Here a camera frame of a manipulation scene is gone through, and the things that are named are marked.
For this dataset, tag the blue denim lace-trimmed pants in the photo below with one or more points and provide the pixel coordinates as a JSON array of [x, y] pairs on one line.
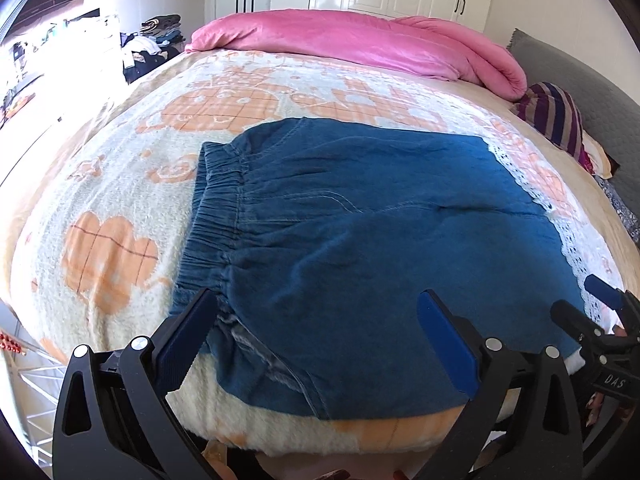
[[317, 238]]

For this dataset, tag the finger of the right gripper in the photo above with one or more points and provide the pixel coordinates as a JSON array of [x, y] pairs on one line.
[[613, 298], [576, 324]]

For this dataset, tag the pile of clothes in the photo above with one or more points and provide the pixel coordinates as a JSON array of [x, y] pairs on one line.
[[158, 40]]

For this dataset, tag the pink quilt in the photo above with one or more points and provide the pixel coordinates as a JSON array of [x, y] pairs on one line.
[[426, 47]]

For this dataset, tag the person right hand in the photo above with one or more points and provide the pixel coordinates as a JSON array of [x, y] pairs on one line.
[[607, 409]]

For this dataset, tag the purple striped garment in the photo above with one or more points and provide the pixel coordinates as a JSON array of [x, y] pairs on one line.
[[552, 112]]

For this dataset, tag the grey quilted headboard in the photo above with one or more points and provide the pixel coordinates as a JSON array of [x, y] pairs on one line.
[[608, 115]]

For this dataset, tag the cream orange patterned blanket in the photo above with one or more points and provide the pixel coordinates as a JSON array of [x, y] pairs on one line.
[[94, 223]]

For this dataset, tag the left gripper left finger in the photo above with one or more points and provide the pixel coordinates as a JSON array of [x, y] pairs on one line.
[[113, 420]]

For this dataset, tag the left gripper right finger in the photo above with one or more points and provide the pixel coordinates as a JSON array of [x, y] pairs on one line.
[[521, 420]]

